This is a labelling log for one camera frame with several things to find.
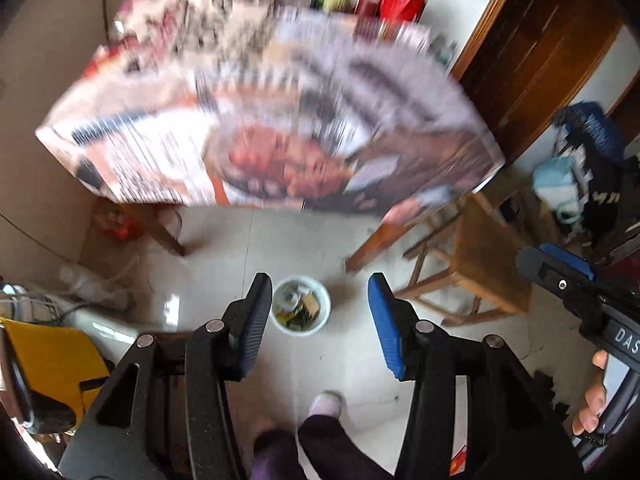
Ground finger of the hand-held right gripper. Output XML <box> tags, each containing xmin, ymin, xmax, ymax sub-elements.
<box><xmin>515</xmin><ymin>247</ymin><xmax>601</xmax><ymax>313</ymax></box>
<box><xmin>539</xmin><ymin>242</ymin><xmax>597</xmax><ymax>283</ymax></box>

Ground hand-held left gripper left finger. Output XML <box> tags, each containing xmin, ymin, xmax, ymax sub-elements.
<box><xmin>59</xmin><ymin>272</ymin><xmax>274</xmax><ymax>480</ymax></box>

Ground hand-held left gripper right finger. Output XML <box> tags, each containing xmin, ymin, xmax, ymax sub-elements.
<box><xmin>367</xmin><ymin>272</ymin><xmax>586</xmax><ymax>480</ymax></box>

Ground green snack packet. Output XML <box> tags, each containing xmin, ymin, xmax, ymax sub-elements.
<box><xmin>275</xmin><ymin>310</ymin><xmax>311</xmax><ymax>332</ymax></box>

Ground white plastic bowl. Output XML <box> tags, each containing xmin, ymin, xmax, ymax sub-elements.
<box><xmin>271</xmin><ymin>275</ymin><xmax>332</xmax><ymax>337</ymax></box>

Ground person's right hand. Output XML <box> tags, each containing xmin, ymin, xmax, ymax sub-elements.
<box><xmin>571</xmin><ymin>350</ymin><xmax>611</xmax><ymax>437</ymax></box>

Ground wooden stool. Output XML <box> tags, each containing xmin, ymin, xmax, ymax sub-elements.
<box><xmin>395</xmin><ymin>192</ymin><xmax>533</xmax><ymax>328</ymax></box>

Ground pile of clothes and bags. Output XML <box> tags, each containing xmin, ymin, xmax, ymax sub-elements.
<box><xmin>565</xmin><ymin>140</ymin><xmax>640</xmax><ymax>261</ymax></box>

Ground pink slipper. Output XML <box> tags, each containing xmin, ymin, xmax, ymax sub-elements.
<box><xmin>306</xmin><ymin>392</ymin><xmax>345</xmax><ymax>418</ymax></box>

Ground dark purple trousers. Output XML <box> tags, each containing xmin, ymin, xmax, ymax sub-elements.
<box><xmin>252</xmin><ymin>412</ymin><xmax>396</xmax><ymax>480</ymax></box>

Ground blue knitted cloth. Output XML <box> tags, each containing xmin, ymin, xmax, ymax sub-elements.
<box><xmin>552</xmin><ymin>102</ymin><xmax>626</xmax><ymax>161</ymax></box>

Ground red plastic bag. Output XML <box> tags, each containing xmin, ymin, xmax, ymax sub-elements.
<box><xmin>97</xmin><ymin>210</ymin><xmax>141</xmax><ymax>241</ymax></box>

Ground white plastic bag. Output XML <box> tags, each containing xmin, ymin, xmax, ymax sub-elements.
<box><xmin>60</xmin><ymin>262</ymin><xmax>136</xmax><ymax>311</ymax></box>

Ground dark wooden door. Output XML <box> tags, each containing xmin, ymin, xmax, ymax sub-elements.
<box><xmin>452</xmin><ymin>0</ymin><xmax>623</xmax><ymax>161</ymax></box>

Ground yellow plastic object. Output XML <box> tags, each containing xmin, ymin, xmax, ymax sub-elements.
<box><xmin>0</xmin><ymin>317</ymin><xmax>111</xmax><ymax>428</ymax></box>

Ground printed newspaper pattern tablecloth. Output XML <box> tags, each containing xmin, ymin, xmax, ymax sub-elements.
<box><xmin>35</xmin><ymin>0</ymin><xmax>506</xmax><ymax>218</ymax></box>

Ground white electric fan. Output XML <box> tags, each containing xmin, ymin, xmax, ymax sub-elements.
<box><xmin>0</xmin><ymin>282</ymin><xmax>66</xmax><ymax>321</ymax></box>

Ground empty glass jar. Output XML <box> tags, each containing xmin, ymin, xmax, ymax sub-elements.
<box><xmin>432</xmin><ymin>35</ymin><xmax>458</xmax><ymax>68</ymax></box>

